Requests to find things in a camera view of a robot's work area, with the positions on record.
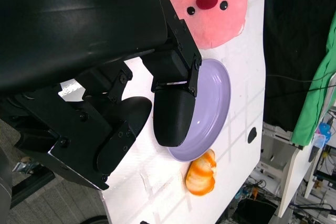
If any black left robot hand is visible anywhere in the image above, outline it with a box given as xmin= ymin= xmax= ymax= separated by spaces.
xmin=0 ymin=0 xmax=203 ymax=191

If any pink plush doll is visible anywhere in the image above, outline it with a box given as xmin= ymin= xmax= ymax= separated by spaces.
xmin=153 ymin=0 xmax=250 ymax=49

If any purple plate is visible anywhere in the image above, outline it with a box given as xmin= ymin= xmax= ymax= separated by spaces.
xmin=167 ymin=58 xmax=232 ymax=163

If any orange striped bread toy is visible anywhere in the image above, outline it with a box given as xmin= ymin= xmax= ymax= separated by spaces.
xmin=185 ymin=148 xmax=218 ymax=196

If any black table grommet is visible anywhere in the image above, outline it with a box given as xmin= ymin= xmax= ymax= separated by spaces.
xmin=247 ymin=126 xmax=257 ymax=145

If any black backdrop curtain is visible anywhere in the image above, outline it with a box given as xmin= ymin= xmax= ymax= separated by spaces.
xmin=263 ymin=0 xmax=336 ymax=132

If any green cloth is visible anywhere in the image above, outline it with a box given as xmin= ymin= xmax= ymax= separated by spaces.
xmin=293 ymin=14 xmax=336 ymax=149

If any white side desk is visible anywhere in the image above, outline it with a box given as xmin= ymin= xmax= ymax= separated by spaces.
xmin=258 ymin=121 xmax=320 ymax=218

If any black bin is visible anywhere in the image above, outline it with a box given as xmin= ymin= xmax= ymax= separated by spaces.
xmin=236 ymin=198 xmax=279 ymax=224

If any black frame beam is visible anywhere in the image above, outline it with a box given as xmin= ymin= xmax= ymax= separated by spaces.
xmin=10 ymin=170 xmax=56 ymax=208

